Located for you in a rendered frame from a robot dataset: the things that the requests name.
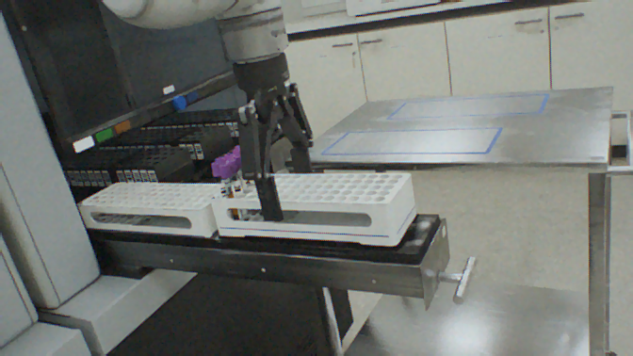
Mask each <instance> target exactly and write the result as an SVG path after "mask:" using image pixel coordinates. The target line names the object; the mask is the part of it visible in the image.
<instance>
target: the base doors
mask: <svg viewBox="0 0 633 356"><path fill-rule="evenodd" d="M579 12H582V13H584V16H576V17H568V18H561V19H555V17H557V16H558V15H559V16H564V15H571V14H579ZM538 18H541V19H543V20H542V21H540V22H533V23H525V24H514V22H517V21H520V22H521V21H529V20H537V19H538ZM445 25H446V27H445ZM555 26H558V27H559V30H558V31H555ZM540 30H543V31H544V32H543V34H541V33H540ZM502 34H509V36H508V37H507V38H499V39H492V40H486V37H488V36H494V35H502ZM550 36H551V68H552V89H581V88H596V87H613V104H612V110H633V0H590V1H583V2H576V4H569V5H562V6H555V7H550ZM378 39H381V41H379V42H371V43H364V44H361V42H363V41H364V40H365V41H371V40H378ZM351 42H352V45H347V46H337V47H333V45H336V44H346V43H351ZM401 44H407V47H406V48H391V49H390V48H389V45H401ZM446 45H447V46H446ZM353 51H356V53H357V55H356V56H353V57H352V53H353ZM281 53H286V58H287V63H288V68H289V71H290V78H289V80H288V81H287V82H285V84H291V83H296V84H297V86H298V91H299V96H300V102H301V105H302V107H303V110H304V113H305V115H306V118H308V121H309V122H310V126H311V129H312V132H313V134H314V138H313V139H310V140H315V139H316V138H318V137H319V136H321V135H322V134H323V133H325V132H326V131H328V130H329V129H330V128H333V127H334V126H335V125H336V124H337V123H338V122H340V121H341V120H343V119H344V118H345V117H347V115H349V114H350V113H351V112H353V111H354V110H356V109H358V108H359V107H360V106H362V105H364V104H365V103H366V102H374V101H390V99H406V98H422V97H438V96H454V95H469V94H486V93H502V92H517V91H534V90H551V72H550V39H549V14H548V8H536V9H530V10H521V11H515V12H507V13H499V14H493V15H485V16H478V17H470V18H463V19H457V20H448V21H442V22H436V23H429V24H416V25H409V26H402V27H395V29H387V30H381V31H373V32H366V33H360V34H351V35H344V36H337V37H329V38H323V39H315V40H302V41H294V42H289V46H288V48H286V49H284V50H282V51H281ZM325 55H328V57H325V58H316V56H325ZM447 55H448V56H447ZM352 58H354V63H356V68H352V60H351V59H352ZM448 64H449V66H448ZM449 74H450V75H449ZM450 85H452V86H450ZM452 94H453V95H452ZM626 128H627V118H625V119H612V130H611V145H623V144H626Z"/></svg>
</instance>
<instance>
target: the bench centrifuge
mask: <svg viewBox="0 0 633 356"><path fill-rule="evenodd" d="M439 1H441V0H345V2H346V9H347V14H348V16H353V15H356V17H361V16H363V14H367V13H373V12H379V11H386V10H392V9H399V8H411V7H417V6H424V5H427V7H432V6H435V5H436V2H439Z"/></svg>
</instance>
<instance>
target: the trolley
mask: <svg viewBox="0 0 633 356"><path fill-rule="evenodd" d="M612 104H613V87H596V88H581V89H551V90H534V91H517V92H502V93H486V94H469V95H454V96H438V97H422V98H406V99H390V101H374V102H366V103H365V104H364V105H362V106H360V107H359V108H358V109H356V110H354V111H353V112H351V113H350V114H349V115H347V117H345V118H344V119H343V120H341V121H340V122H338V123H337V124H336V125H335V126H334V127H333V128H330V129H329V130H328V131H326V132H325V133H323V134H322V135H321V136H319V137H318V138H316V139H315V140H313V142H314V146H313V147H308V149H309V153H310V157H311V162H312V166H313V170H375V174H384V173H386V171H387V170H467V172H557V173H588V256H589V292H582V291H574V290H564V289H556V288H547V287H539V286H530V285H521V284H512V283H495V282H487V281H479V280H471V281H470V283H469V285H468V288H467V291H466V295H465V298H464V300H463V303H462V304H456V303H455V302H454V301H453V297H454V294H455V291H456V288H457V286H458V284H457V283H442V282H439V284H438V287H437V289H436V291H435V294H434V297H433V299H432V301H431V303H430V307H429V309H427V311H425V305H424V299H417V298H409V297H400V296H391V295H382V296H381V298H380V299H379V300H378V302H377V303H376V305H375V306H374V308H373V309H372V311H371V313H370V314H369V317H368V318H367V320H366V321H365V323H364V325H363V327H362V328H361V329H360V330H359V332H358V333H357V335H356V336H354V338H353V341H352V342H351V344H350V345H349V347H348V349H347V351H346V352H345V354H344V355H343V351H342V348H341V343H340V337H339V332H338V329H337V324H336V319H335V314H334V309H333V301H332V300H331V297H330V292H329V287H322V286H315V289H316V297H317V302H318V306H319V311H320V314H321V319H322V324H323V328H324V332H325V336H326V342H327V346H328V351H329V354H330V356H618V355H617V354H616V353H614V352H613V351H610V343H609V301H610V215H611V176H615V177H632V176H633V110H612ZM625 118H627V128H626V166H611V130H612V119H625Z"/></svg>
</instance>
